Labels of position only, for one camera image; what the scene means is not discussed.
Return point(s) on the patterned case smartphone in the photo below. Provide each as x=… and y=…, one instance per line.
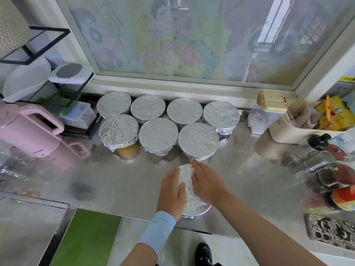
x=330, y=231

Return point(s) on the person's right hand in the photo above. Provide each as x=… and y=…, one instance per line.
x=209, y=184

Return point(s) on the jar with orange red lid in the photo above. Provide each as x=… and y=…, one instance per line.
x=343, y=198

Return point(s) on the light blue wristband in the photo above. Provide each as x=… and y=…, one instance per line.
x=157, y=232

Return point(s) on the clear glass shaker bottle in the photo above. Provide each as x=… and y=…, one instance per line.
x=324, y=159

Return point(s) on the green floor mat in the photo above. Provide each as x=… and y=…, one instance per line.
x=86, y=238

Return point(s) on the person's left hand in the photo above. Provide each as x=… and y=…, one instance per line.
x=172, y=197

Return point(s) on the beige round object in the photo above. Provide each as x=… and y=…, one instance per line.
x=272, y=101

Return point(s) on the stainless steel countertop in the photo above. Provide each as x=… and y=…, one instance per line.
x=266, y=191

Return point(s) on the clear plastic box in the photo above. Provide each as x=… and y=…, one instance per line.
x=77, y=114

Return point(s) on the black metal rack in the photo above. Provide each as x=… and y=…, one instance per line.
x=50, y=44

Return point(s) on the cream organiser tray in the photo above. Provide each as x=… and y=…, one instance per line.
x=288, y=133

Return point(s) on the yellow bowl with greens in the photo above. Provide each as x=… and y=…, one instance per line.
x=127, y=151

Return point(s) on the black right shoe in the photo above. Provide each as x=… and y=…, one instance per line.
x=203, y=255

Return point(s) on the glass jar red contents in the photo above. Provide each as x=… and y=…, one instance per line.
x=338, y=175

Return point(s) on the white plate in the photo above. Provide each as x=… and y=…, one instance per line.
x=26, y=80

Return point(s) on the person's right forearm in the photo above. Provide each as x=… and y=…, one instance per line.
x=272, y=235

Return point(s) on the stack of aluminium foil sheets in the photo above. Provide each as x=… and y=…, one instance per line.
x=188, y=205

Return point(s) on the pink electric kettle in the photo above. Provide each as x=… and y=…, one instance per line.
x=25, y=133

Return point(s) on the window with cartoon film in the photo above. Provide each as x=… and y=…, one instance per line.
x=183, y=36

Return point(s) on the glass bottle black cap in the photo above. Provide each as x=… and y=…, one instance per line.
x=316, y=144

